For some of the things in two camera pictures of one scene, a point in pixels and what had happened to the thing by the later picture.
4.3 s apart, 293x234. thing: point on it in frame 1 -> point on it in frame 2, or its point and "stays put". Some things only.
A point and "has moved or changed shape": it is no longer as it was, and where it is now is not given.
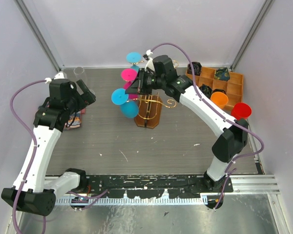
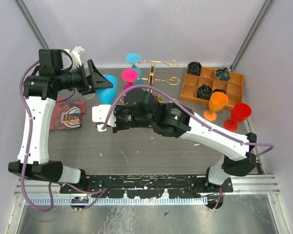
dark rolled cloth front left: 206,89 stays put
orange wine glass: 219,98 stays put
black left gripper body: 77,102 -> 77,78
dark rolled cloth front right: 216,90 stays put
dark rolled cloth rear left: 197,68 stays put
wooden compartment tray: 233,87 stays put
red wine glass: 241,110 stays put
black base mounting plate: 153,186 stays put
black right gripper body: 150,81 -> 123,120
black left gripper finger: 90,97 -> 97,80
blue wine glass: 128,108 has moved or changed shape
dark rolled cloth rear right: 222,74 stays put
